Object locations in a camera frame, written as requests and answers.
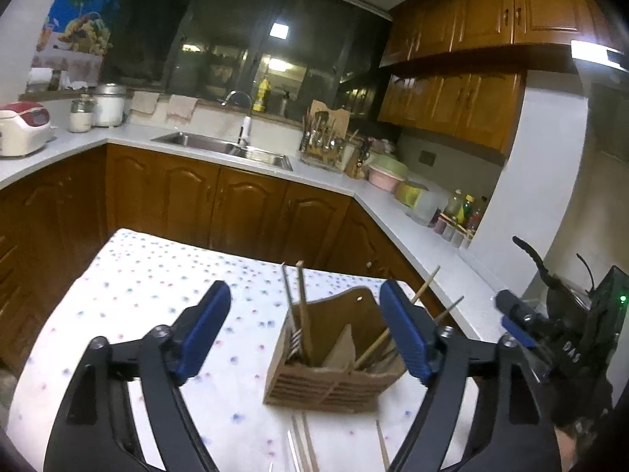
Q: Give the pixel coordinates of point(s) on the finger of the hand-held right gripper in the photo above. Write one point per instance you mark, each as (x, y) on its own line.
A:
(516, 307)
(518, 332)

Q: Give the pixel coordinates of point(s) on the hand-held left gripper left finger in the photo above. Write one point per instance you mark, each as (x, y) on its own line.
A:
(206, 329)

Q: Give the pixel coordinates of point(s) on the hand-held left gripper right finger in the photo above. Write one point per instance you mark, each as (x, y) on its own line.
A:
(405, 334)

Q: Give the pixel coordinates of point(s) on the wooden chopstick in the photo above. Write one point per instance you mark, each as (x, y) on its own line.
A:
(310, 442)
(299, 445)
(426, 282)
(452, 305)
(303, 305)
(291, 452)
(383, 445)

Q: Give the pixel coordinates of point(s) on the metal chopstick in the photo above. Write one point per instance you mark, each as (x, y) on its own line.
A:
(287, 295)

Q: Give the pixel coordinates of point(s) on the metal fork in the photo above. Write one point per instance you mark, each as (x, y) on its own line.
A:
(296, 346)

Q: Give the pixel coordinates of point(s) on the wooden utensil holder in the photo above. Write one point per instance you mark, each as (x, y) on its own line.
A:
(314, 388)

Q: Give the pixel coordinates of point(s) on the person's right forearm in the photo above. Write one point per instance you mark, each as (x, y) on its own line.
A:
(569, 452)

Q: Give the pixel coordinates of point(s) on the white dotted tablecloth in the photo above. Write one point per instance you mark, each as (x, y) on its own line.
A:
(172, 275)

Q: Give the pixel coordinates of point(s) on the spice jar set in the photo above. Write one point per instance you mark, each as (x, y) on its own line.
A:
(452, 233)

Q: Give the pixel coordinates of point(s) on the red sauce bottle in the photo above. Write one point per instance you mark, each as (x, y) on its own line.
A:
(478, 217)

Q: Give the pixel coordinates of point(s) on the green yellow sauce bottle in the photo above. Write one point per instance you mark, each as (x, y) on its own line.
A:
(470, 209)

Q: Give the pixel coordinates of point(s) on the clear sauce bottle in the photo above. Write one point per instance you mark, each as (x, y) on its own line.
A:
(457, 204)

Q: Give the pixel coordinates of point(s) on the white plastic container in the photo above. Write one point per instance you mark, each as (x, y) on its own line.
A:
(426, 209)

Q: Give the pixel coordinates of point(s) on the wooden base cabinets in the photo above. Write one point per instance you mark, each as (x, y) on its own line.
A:
(245, 206)

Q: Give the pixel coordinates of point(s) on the pink green stacked basins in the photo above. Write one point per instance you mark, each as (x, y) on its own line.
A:
(388, 174)

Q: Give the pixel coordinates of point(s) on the wooden knife block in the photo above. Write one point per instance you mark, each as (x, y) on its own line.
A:
(356, 164)

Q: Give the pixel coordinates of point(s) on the steel sink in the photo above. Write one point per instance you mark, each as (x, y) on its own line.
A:
(206, 142)

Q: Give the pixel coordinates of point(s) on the chrome faucet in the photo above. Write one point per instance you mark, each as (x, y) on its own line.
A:
(245, 130)

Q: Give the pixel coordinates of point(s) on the utensil drying rack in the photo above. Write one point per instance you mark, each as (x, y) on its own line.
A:
(324, 142)

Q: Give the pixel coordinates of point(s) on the beige hanging towel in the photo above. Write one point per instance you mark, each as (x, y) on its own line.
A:
(182, 107)
(145, 103)

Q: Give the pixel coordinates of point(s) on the glass jar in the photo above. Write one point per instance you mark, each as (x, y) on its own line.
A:
(81, 118)

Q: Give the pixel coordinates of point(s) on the white red rice cooker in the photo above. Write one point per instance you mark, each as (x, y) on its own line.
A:
(24, 130)

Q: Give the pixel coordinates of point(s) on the dark window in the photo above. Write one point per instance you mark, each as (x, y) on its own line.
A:
(221, 34)

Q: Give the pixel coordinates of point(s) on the white paper roll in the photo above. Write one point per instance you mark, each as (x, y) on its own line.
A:
(39, 79)

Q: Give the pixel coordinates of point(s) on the dark wall socket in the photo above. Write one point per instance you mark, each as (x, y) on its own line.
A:
(427, 159)

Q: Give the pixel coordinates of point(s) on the wooden wall cabinets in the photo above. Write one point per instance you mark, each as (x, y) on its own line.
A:
(467, 103)

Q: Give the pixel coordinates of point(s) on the blue fruit wall poster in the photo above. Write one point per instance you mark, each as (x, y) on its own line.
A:
(83, 19)

